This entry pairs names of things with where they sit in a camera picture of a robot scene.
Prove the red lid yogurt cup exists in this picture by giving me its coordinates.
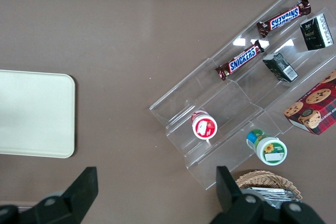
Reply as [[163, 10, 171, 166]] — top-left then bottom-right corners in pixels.
[[191, 110, 218, 140]]

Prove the small black box with barcode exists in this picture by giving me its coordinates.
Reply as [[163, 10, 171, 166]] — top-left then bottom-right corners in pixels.
[[262, 52, 299, 83]]

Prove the Snickers chocolate bar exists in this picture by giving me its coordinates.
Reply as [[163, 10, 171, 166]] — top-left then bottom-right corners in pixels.
[[215, 39, 265, 81], [256, 0, 312, 38]]

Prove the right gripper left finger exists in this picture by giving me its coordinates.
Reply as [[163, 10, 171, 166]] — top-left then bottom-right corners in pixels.
[[0, 166, 99, 224]]

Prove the beige plastic tray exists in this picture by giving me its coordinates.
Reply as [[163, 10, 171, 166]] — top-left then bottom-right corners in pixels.
[[0, 69, 76, 159]]

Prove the clear acrylic stepped display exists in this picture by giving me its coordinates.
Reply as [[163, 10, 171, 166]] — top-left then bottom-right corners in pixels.
[[149, 0, 336, 191]]

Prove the light wicker basket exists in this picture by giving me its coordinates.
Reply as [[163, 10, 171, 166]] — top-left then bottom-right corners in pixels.
[[234, 169, 303, 210]]

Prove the small black box white side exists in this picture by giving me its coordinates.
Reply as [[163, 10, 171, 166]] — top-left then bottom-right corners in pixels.
[[299, 13, 334, 51]]

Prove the green lid yogurt cup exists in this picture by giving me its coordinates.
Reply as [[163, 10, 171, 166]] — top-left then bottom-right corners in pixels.
[[246, 129, 288, 166]]

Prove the red plaid cookie box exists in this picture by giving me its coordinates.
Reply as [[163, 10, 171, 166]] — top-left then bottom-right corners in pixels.
[[283, 69, 336, 136]]

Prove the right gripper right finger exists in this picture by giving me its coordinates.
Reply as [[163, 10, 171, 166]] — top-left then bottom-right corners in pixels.
[[211, 166, 328, 224]]

